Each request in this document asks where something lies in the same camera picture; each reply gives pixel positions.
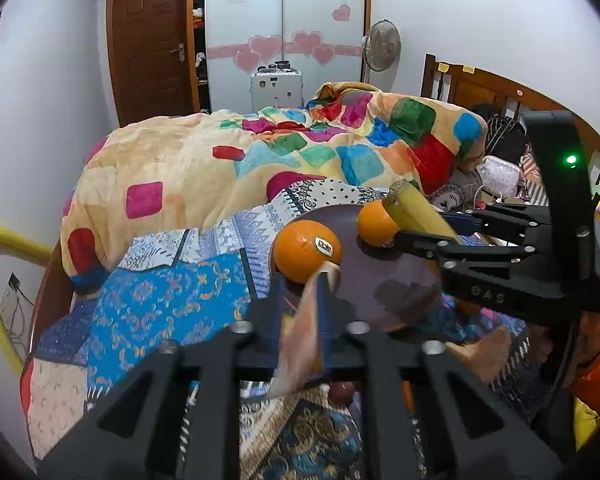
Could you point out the grey printed pillow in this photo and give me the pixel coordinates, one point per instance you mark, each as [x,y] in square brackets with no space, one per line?
[452,190]

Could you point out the small dark jars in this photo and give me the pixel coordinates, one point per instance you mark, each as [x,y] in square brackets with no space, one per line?
[280,66]

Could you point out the yellow curved frame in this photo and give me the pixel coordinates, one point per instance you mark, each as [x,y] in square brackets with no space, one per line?
[0,240]

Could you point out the colourful patchwork blanket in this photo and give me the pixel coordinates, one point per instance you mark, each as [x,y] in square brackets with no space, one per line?
[180,160]

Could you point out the wooden bed footboard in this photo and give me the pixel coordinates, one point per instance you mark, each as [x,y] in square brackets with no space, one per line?
[50,295]

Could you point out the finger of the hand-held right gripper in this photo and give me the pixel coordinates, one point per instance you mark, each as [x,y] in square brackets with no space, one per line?
[462,222]
[430,246]

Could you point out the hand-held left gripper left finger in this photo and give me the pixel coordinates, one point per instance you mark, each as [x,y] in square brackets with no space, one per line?
[279,300]

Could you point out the pink printed pouch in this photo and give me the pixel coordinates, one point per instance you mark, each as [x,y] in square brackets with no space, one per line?
[500,176]

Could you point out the yellow cloth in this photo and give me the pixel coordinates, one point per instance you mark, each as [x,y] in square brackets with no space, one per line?
[585,422]

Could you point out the pomelo peel piece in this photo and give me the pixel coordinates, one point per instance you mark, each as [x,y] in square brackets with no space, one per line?
[300,340]
[485,355]

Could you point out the orange left small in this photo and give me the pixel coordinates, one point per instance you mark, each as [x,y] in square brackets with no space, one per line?
[341,393]

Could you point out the wall socket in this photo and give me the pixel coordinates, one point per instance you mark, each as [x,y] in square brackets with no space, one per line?
[15,281]

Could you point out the green yellow banana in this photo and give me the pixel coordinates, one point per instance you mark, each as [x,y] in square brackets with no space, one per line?
[415,210]

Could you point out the wooden bed headboard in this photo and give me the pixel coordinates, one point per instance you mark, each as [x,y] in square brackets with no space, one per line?
[475,86]

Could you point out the standing electric fan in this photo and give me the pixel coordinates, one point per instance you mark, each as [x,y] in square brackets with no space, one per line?
[380,47]

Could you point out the orange with sticker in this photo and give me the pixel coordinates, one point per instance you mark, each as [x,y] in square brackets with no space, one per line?
[300,250]

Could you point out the brown wooden door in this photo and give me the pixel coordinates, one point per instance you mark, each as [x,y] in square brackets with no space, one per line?
[150,50]

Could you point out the black striped bag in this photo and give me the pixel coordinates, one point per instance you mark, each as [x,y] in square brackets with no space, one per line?
[505,135]

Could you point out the pink heart stickers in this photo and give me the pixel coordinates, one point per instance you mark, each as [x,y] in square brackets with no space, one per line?
[262,47]

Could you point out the striped cloth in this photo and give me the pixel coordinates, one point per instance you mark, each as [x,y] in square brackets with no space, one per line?
[535,175]

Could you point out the blue patterned bed sheet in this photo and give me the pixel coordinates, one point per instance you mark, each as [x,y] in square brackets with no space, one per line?
[155,300]

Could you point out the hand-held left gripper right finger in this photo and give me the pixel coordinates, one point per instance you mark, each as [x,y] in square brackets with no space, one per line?
[324,310]

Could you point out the brown round plate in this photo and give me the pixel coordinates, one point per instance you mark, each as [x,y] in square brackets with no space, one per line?
[380,285]

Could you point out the wardrobe with frosted sliding doors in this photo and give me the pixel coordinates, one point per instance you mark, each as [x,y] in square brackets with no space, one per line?
[280,10]

